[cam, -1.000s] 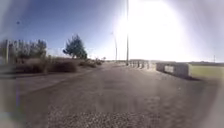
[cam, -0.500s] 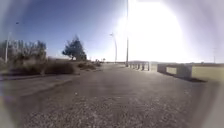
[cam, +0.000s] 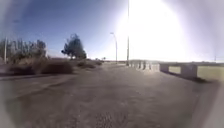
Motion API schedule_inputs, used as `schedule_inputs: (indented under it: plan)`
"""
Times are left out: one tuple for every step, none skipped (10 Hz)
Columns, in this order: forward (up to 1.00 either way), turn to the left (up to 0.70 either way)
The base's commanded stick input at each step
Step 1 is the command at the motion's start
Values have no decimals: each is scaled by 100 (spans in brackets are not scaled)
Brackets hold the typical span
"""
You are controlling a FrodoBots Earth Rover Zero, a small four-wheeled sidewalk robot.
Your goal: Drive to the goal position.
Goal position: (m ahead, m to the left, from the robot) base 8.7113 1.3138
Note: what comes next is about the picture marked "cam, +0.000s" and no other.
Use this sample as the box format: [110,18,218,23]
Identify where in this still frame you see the street lamp pole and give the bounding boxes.
[126,0,131,67]
[109,31,119,64]

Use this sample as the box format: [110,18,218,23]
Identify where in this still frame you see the grey asphalt path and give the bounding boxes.
[0,63,224,128]

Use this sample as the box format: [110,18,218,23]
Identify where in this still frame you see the tree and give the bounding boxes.
[61,33,88,60]

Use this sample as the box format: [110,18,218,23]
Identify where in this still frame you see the row of concrete blocks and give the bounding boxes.
[129,60,199,80]

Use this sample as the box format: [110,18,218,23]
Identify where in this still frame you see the dry bushes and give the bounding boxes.
[6,57,104,76]

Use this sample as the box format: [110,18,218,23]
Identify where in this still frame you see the group of trees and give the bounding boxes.
[0,38,48,64]

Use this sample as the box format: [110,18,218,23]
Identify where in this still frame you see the dry grass field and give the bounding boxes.
[168,65,224,83]

